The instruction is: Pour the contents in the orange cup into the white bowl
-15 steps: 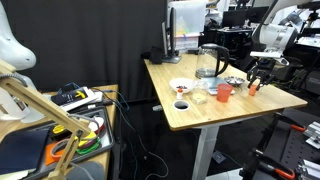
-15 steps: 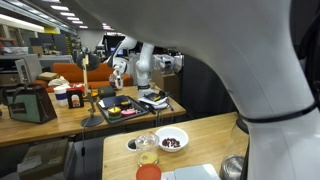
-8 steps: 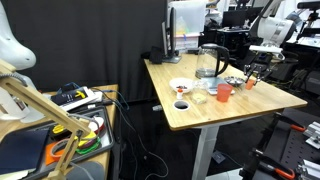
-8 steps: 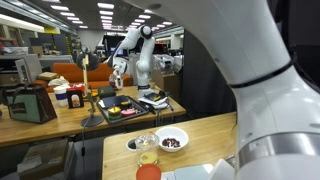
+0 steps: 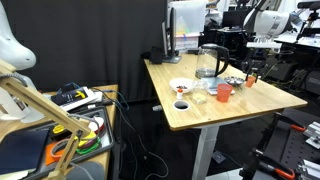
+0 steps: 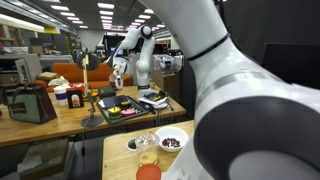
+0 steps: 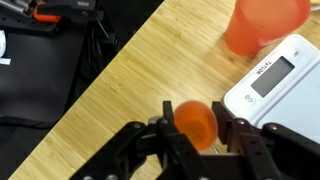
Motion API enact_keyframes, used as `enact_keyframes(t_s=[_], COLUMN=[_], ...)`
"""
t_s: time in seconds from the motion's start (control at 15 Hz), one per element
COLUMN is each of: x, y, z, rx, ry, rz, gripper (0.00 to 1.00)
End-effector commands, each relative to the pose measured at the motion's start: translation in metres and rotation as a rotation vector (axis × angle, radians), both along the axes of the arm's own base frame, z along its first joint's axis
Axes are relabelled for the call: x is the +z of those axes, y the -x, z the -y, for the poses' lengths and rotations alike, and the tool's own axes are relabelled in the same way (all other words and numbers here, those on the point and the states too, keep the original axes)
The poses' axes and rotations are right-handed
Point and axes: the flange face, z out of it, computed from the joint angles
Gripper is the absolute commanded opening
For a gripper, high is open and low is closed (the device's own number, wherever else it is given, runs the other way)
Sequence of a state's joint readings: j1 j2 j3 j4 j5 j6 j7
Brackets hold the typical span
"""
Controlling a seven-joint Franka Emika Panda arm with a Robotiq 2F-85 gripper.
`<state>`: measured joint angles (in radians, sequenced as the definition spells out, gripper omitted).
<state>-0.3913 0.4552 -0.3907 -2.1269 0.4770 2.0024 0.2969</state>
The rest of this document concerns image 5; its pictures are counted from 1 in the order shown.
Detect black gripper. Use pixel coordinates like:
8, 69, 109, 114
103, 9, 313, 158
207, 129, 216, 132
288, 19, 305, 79
244, 48, 268, 82

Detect small orange cup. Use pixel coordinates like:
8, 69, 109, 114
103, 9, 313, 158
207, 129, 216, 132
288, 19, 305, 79
245, 75, 257, 89

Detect small white bowl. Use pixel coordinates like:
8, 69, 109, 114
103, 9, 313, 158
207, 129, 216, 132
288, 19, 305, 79
172, 99, 191, 112

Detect metal strainer dish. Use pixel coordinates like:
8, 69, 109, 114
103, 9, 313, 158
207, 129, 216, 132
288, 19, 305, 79
223, 75, 246, 88

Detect glass electric kettle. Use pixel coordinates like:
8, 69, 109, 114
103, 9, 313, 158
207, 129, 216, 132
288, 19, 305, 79
194, 43, 231, 80

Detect white kitchen scale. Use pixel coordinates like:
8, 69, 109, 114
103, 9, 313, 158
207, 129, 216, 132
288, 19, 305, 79
207, 77, 236, 96

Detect black equipment rack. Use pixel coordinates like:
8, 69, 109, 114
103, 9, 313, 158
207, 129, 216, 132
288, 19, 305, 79
213, 9, 255, 65

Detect clear glass jar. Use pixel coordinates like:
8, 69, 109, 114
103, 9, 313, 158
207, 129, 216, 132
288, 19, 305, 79
191, 79, 210, 105

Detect pale yellow grains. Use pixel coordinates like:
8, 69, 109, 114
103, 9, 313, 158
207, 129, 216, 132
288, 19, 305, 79
193, 94, 208, 104

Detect black orange bar clamp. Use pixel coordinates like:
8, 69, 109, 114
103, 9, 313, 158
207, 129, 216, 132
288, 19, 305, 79
239, 148, 297, 180
272, 111, 306, 133

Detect small white orange-capped bottle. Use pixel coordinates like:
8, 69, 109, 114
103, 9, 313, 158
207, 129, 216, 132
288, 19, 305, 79
175, 88, 185, 100

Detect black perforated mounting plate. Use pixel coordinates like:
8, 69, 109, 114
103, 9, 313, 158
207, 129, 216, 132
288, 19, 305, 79
262, 127, 320, 180

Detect computer monitor on table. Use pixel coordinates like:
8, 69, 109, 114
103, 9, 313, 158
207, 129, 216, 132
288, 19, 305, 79
168, 0, 208, 34

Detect black computer monitor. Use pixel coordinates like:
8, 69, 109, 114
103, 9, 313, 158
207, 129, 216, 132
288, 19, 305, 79
161, 6, 183, 64

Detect white desk leg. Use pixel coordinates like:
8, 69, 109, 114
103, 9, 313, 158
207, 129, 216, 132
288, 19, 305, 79
191, 123, 246, 180

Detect small black box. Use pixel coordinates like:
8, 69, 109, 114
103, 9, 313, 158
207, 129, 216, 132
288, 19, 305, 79
148, 45, 164, 65

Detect black plastic tray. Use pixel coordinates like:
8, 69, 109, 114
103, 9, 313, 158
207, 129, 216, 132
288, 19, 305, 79
0, 105, 116, 180

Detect white flat device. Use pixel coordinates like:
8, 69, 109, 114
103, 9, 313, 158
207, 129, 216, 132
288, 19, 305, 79
59, 85, 105, 112

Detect black curtain partition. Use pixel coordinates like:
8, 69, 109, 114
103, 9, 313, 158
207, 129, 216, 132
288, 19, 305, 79
0, 0, 168, 101

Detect green tape roll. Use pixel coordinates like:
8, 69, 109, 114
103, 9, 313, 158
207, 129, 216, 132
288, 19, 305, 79
75, 136, 102, 156

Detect black booklet yellow logo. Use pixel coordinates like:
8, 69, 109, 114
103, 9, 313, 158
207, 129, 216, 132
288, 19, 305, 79
49, 87, 90, 107

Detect black yellow tape roll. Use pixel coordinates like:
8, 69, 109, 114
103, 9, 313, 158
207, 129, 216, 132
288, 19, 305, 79
49, 123, 73, 141

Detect wooden articulated stand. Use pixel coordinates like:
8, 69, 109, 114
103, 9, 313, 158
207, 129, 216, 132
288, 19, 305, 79
0, 59, 105, 180

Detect orange tape roll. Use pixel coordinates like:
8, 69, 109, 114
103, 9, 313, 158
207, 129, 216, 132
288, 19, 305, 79
44, 139, 73, 167

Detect dark blue pad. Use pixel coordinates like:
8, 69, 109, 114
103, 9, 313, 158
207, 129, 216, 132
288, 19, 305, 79
0, 128, 51, 175

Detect silver aluminium bracket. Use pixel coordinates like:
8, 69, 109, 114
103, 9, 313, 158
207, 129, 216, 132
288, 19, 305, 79
295, 158, 320, 180
304, 120, 320, 150

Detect black hanging cable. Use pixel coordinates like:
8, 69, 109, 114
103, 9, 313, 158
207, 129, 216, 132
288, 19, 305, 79
109, 96, 170, 180

